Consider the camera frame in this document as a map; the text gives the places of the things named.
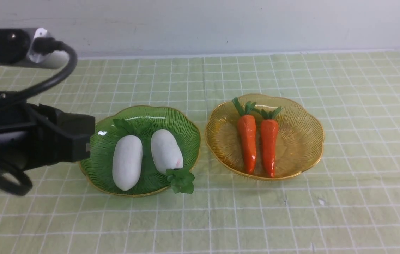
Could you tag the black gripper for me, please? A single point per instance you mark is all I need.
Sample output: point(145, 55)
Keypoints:
point(32, 136)

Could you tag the white toy radish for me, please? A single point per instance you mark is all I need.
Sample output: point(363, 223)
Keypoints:
point(128, 154)
point(169, 161)

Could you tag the toy carrot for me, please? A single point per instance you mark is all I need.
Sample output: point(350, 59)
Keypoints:
point(269, 130)
point(247, 129)

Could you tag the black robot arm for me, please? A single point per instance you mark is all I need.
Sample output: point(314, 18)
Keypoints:
point(12, 47)

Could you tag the green ribbed plastic plate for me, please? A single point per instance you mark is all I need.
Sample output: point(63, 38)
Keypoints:
point(141, 121)

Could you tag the amber ribbed plastic plate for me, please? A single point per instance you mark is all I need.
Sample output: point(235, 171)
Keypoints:
point(300, 141)

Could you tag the green checkered tablecloth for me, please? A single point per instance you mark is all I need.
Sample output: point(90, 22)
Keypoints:
point(349, 203)

